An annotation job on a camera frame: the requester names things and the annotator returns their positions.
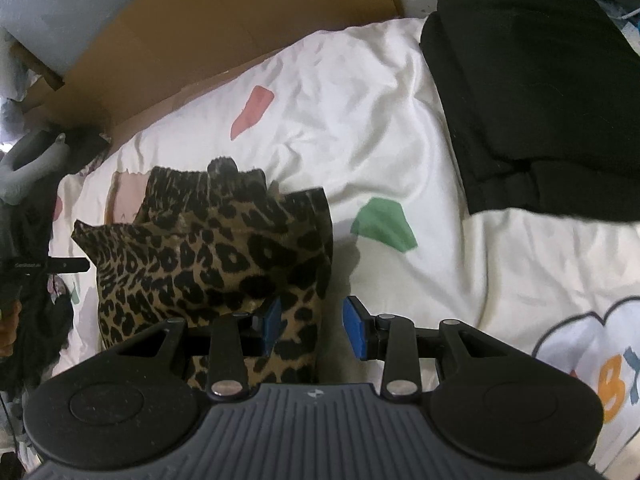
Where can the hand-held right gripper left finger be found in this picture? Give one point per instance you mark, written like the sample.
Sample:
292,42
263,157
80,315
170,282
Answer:
272,325

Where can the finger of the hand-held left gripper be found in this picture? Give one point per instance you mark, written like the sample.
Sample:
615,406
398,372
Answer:
70,264

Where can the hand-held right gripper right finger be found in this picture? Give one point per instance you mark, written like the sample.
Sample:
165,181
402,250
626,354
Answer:
355,327

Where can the leopard print garment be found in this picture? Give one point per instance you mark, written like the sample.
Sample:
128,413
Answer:
200,255

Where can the person's left hand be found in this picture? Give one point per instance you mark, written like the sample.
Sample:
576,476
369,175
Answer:
9,330

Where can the dark grey pillow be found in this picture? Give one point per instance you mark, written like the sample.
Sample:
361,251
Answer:
35,230

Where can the grey plush toy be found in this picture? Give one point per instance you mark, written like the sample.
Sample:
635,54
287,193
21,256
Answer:
25,180

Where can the cream printed blanket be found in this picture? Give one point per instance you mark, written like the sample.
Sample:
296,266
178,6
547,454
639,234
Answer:
350,110

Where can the grey plastic-wrapped mattress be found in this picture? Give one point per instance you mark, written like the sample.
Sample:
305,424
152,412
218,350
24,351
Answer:
60,10

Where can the flat cardboard sheet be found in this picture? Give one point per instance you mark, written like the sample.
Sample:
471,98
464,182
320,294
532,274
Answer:
200,25

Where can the folded black garment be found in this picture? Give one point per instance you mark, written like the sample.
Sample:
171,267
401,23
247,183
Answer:
525,85

